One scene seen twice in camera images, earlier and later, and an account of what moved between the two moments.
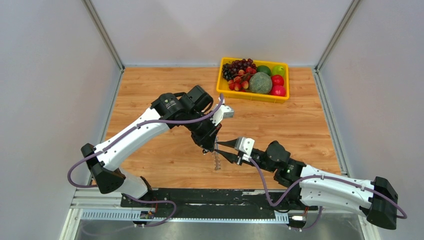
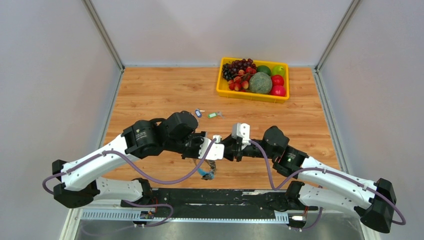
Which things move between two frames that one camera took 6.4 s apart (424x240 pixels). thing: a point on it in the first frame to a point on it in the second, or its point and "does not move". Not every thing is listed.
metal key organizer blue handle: [216, 156] to [203, 172]
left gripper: [207, 141] to [199, 136]
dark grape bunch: [231, 69] does not move
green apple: [278, 69] does not move
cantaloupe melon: [260, 82] does not move
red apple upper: [277, 80] does not move
